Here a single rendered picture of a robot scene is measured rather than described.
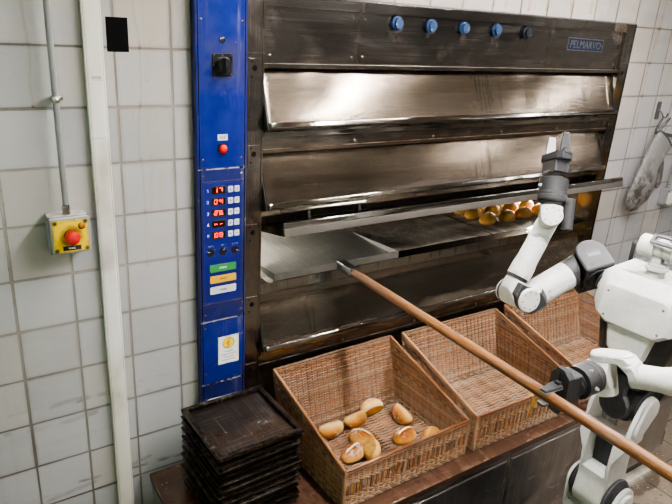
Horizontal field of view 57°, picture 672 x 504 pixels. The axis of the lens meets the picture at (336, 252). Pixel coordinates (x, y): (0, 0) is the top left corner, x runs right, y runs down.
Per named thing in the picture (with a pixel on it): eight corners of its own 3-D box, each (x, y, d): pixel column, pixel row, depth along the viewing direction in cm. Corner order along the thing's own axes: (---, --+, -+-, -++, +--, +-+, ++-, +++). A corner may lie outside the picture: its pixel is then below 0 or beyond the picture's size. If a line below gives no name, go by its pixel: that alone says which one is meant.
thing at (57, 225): (47, 247, 169) (43, 212, 165) (86, 242, 174) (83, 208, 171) (52, 256, 163) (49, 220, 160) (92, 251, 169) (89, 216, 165)
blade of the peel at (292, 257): (398, 257, 244) (399, 251, 243) (274, 281, 214) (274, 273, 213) (347, 229, 271) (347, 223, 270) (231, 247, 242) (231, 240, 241)
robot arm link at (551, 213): (536, 193, 197) (532, 228, 196) (539, 186, 186) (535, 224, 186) (574, 196, 194) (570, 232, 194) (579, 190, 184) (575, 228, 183)
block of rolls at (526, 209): (403, 194, 335) (404, 184, 333) (467, 186, 361) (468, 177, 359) (486, 227, 288) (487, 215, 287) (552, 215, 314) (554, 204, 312)
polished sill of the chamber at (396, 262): (252, 288, 217) (252, 277, 216) (575, 225, 313) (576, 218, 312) (260, 294, 213) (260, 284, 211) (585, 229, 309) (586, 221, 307)
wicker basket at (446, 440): (267, 431, 232) (269, 367, 223) (385, 390, 263) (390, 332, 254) (341, 514, 195) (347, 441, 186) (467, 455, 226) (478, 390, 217)
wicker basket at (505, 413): (392, 388, 265) (398, 330, 255) (486, 358, 294) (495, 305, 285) (472, 454, 227) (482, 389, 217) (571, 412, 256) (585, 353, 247)
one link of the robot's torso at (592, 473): (584, 483, 221) (618, 368, 207) (629, 515, 208) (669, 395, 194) (557, 496, 213) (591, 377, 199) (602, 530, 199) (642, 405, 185)
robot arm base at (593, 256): (557, 279, 208) (582, 261, 211) (587, 304, 201) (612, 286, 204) (564, 252, 196) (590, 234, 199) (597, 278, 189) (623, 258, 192)
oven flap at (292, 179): (264, 211, 202) (255, 150, 201) (598, 170, 297) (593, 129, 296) (270, 210, 198) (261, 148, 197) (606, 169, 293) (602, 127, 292)
